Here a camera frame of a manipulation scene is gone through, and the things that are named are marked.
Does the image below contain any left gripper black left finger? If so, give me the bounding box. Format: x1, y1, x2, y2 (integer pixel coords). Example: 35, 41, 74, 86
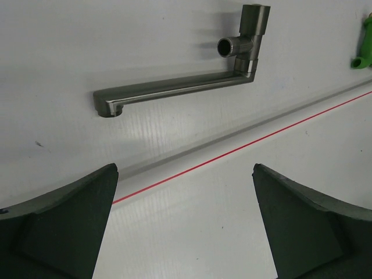
1, 163, 118, 278

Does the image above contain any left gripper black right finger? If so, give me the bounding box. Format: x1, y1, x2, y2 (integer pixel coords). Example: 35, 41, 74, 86
252, 164, 371, 278

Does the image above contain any green plastic water faucet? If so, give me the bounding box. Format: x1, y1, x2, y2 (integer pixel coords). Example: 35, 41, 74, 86
351, 14, 371, 69

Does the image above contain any white PVC pipe frame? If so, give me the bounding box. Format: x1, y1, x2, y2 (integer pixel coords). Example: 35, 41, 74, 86
113, 80, 371, 205

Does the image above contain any grey metal long-spout faucet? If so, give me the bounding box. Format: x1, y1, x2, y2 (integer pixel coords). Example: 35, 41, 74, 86
92, 5, 271, 118

